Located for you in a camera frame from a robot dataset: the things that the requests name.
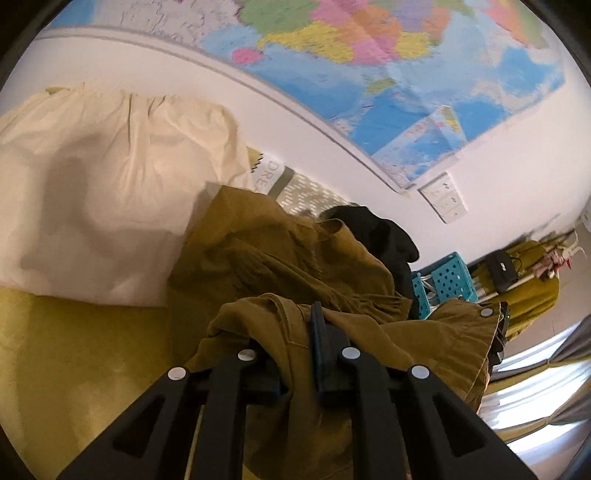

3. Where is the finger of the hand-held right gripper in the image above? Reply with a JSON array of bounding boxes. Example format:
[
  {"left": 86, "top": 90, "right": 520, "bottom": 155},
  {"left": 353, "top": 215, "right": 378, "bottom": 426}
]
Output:
[{"left": 479, "top": 302, "right": 511, "bottom": 366}]

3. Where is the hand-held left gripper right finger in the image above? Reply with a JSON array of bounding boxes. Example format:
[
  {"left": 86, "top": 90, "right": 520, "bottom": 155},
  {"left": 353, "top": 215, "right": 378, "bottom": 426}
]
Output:
[{"left": 310, "top": 301, "right": 539, "bottom": 480}]

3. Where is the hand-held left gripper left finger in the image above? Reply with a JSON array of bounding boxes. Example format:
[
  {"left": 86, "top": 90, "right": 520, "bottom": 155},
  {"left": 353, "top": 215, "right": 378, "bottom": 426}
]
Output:
[{"left": 55, "top": 339, "right": 289, "bottom": 480}]

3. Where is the olive brown jacket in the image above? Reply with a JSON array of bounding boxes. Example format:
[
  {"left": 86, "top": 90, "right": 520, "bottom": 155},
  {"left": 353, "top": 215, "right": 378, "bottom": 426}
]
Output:
[{"left": 167, "top": 185, "right": 506, "bottom": 480}]

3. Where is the yellow-green hanging garment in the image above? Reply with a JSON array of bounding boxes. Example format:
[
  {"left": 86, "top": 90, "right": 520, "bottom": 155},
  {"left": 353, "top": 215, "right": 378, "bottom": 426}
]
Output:
[{"left": 471, "top": 240, "right": 560, "bottom": 340}]

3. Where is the black handbag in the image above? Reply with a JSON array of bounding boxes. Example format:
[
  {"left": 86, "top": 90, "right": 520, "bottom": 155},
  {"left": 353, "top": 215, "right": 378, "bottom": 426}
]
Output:
[{"left": 487, "top": 251, "right": 520, "bottom": 292}]

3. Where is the grey curtain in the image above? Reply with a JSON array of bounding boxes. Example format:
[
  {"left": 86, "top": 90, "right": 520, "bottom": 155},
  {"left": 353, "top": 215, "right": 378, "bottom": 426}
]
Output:
[{"left": 480, "top": 314, "right": 591, "bottom": 444}]

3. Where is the teal plastic basket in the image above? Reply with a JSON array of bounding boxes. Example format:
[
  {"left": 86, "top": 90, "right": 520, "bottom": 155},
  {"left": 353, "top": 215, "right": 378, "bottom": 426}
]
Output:
[
  {"left": 411, "top": 272, "right": 429, "bottom": 320},
  {"left": 418, "top": 251, "right": 472, "bottom": 305}
]

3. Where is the pink hanging ribbon toy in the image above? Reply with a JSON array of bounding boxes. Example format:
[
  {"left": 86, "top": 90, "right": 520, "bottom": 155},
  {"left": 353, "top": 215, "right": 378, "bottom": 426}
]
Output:
[{"left": 538, "top": 248, "right": 574, "bottom": 280}]

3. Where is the black garment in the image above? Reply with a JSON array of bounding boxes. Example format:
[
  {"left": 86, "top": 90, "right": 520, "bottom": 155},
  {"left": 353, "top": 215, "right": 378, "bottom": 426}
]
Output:
[{"left": 321, "top": 205, "right": 419, "bottom": 310}]

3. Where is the yellow patterned bed sheet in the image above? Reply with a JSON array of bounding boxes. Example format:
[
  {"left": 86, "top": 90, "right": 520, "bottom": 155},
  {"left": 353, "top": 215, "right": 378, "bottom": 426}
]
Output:
[{"left": 0, "top": 85, "right": 358, "bottom": 480}]

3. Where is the cream folded cloth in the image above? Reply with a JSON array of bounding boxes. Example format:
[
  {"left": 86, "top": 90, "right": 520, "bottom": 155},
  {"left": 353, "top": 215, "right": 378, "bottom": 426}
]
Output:
[{"left": 0, "top": 82, "right": 257, "bottom": 308}]

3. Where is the white wall socket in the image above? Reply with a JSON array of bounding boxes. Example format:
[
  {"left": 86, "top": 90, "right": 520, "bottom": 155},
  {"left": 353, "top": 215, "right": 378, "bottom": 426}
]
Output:
[
  {"left": 418, "top": 172, "right": 458, "bottom": 199},
  {"left": 431, "top": 189, "right": 465, "bottom": 212}
]

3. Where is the colourful wall map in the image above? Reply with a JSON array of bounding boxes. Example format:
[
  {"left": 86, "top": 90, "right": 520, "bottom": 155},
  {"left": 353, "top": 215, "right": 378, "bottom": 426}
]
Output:
[{"left": 51, "top": 0, "right": 568, "bottom": 191}]

